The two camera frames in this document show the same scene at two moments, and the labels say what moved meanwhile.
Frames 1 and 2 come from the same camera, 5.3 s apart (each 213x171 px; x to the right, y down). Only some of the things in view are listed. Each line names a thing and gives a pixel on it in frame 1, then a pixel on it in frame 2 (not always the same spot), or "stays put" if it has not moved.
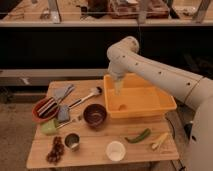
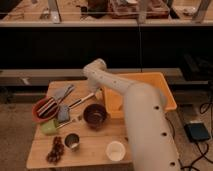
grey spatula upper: [61, 93] stays put
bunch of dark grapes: [57, 150] stays put
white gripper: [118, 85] to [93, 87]
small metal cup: [72, 141] stays put
